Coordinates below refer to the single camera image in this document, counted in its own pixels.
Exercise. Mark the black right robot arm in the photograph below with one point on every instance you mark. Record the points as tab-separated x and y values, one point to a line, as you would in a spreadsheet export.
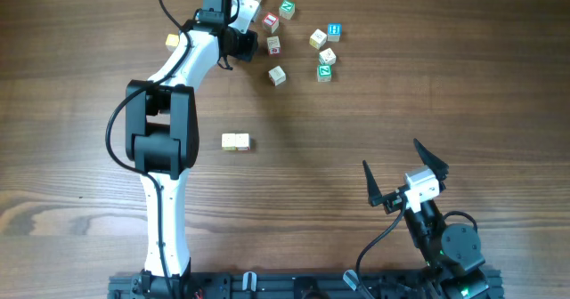
449	243

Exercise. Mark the green N wooden block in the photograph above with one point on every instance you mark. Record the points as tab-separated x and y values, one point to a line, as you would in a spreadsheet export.
287	9

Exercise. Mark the white red striped block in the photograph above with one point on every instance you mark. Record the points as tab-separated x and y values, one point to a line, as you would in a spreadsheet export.
242	141

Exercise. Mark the green Z wooden block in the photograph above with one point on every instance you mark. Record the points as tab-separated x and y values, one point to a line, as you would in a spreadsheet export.
324	73

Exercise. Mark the yellow edged wooden block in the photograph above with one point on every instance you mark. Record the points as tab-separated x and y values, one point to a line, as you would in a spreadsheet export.
228	141

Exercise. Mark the plain yellowish wooden block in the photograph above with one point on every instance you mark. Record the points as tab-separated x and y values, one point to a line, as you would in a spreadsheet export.
172	42

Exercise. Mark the white red picture block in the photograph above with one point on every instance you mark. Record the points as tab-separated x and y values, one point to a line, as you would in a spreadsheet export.
273	45

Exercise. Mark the red I wooden block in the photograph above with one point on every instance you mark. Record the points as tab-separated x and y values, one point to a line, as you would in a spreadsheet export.
271	22

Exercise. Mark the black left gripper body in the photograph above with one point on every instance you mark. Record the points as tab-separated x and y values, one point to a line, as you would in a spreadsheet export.
243	45

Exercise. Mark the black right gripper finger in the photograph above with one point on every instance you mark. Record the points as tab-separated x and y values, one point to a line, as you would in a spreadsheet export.
374	193
435	164

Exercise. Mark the white red A block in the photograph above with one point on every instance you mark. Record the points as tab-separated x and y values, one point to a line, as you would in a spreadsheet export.
277	75

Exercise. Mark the yellow sided wooden block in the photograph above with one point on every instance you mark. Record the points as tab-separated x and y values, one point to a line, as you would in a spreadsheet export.
318	39

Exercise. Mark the white green sided block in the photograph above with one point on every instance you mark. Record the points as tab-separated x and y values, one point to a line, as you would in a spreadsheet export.
327	57

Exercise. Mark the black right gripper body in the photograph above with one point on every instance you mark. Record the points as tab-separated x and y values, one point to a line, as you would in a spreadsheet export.
392	202

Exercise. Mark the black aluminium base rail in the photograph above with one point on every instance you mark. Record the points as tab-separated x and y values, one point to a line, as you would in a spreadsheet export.
385	284

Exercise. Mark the blue H wooden block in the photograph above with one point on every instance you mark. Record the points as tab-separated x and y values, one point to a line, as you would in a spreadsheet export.
334	32

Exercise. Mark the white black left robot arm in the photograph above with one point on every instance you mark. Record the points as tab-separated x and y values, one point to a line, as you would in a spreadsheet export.
162	135

